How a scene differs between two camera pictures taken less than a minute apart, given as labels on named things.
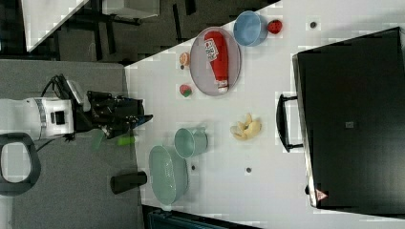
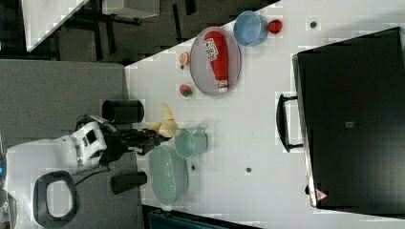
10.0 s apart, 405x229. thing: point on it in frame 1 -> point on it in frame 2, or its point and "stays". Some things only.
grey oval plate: x=215 y=61 stays
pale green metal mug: x=189 y=142 stays
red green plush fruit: x=185 y=90 stays
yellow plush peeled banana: x=246 y=130 -> x=167 y=128
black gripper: x=112 y=114 -> x=121 y=140
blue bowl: x=250 y=29 stays
